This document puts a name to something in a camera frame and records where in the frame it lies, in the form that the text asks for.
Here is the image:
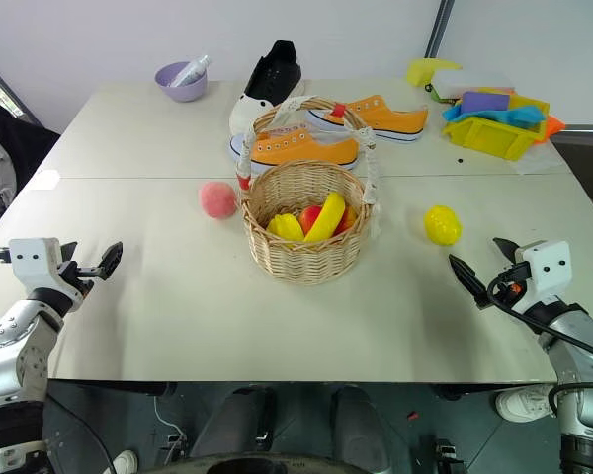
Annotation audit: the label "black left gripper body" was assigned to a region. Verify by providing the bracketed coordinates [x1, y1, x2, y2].
[56, 261, 94, 300]

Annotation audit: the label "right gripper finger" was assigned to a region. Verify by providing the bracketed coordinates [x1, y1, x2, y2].
[492, 236, 521, 264]
[448, 253, 491, 311]

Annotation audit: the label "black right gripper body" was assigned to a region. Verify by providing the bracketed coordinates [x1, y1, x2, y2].
[486, 261, 533, 311]

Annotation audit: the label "red orange toy fruit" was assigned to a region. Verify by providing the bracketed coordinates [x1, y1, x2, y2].
[335, 204, 360, 236]

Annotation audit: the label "yellow toy lemon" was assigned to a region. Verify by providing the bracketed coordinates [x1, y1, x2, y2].
[423, 204, 463, 247]

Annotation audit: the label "yellow plastic storage bin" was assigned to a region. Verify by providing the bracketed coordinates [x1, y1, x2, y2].
[441, 93, 552, 163]

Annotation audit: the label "white sneaker of bystander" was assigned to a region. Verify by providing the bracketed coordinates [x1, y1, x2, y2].
[494, 383, 558, 424]

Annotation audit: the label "black jacket on chair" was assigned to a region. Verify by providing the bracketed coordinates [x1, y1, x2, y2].
[0, 95, 61, 244]

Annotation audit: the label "pink toy peach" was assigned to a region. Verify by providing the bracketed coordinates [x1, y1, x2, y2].
[199, 181, 239, 220]

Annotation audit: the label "blue cloth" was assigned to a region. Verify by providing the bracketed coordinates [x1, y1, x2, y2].
[442, 102, 549, 131]

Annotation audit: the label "orange cloth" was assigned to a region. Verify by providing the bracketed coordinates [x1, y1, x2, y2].
[532, 113, 568, 145]

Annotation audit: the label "purple sponge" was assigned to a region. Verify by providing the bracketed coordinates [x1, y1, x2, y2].
[460, 90, 512, 116]

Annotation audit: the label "yellow toy banana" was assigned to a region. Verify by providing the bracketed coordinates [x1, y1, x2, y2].
[303, 191, 348, 244]

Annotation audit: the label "red toy apple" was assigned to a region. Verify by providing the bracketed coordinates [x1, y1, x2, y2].
[298, 204, 325, 236]

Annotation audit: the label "orange canvas sneaker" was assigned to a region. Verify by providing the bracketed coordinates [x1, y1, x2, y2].
[303, 94, 430, 144]
[228, 125, 362, 172]

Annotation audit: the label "green clip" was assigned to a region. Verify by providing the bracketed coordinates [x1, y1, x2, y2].
[423, 82, 457, 106]

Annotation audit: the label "yellow toy starfruit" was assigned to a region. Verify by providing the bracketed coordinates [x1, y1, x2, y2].
[266, 212, 307, 249]

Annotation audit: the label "dark rounded shape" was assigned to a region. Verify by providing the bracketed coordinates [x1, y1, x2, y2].
[329, 385, 392, 474]

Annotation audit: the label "white shoe on floor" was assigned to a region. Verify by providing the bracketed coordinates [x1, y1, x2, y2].
[112, 448, 140, 474]

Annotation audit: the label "purple plastic bowl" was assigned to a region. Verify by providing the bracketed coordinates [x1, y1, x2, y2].
[154, 61, 211, 104]

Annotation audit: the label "white plastic bottle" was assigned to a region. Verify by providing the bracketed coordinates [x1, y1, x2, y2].
[170, 54, 213, 89]

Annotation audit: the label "black and white sneaker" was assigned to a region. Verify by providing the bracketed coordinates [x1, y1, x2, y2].
[228, 39, 306, 145]

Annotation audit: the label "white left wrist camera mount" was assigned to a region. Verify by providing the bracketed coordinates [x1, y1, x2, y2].
[8, 237, 79, 303]

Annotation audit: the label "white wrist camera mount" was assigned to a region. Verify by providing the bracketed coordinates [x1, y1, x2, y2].
[8, 237, 79, 303]
[513, 240, 572, 303]

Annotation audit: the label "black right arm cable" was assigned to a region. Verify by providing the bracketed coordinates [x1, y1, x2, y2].
[486, 279, 593, 367]

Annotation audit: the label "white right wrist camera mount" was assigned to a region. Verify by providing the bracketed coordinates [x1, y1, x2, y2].
[513, 240, 572, 303]

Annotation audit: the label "white floor cable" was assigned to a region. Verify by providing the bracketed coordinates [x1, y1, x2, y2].
[151, 393, 190, 448]

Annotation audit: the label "wicker basket with handle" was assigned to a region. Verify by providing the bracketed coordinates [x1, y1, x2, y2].
[234, 96, 384, 287]

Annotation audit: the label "grey metal post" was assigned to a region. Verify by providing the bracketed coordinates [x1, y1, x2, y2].
[423, 0, 457, 63]

